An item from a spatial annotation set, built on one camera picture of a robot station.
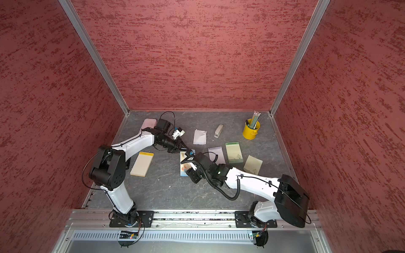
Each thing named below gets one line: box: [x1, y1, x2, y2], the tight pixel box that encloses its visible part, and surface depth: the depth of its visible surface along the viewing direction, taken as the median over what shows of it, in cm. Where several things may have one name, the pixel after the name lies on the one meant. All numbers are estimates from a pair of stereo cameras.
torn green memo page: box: [243, 154, 264, 176], surface depth 96 cm
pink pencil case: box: [139, 118, 158, 134], surface depth 113 cm
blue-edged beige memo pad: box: [179, 151, 192, 177], surface depth 81 cm
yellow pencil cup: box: [242, 118, 261, 141], surface depth 102 cm
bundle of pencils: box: [247, 110, 262, 130], surface depth 100 cm
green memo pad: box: [225, 141, 244, 164], surface depth 100 cm
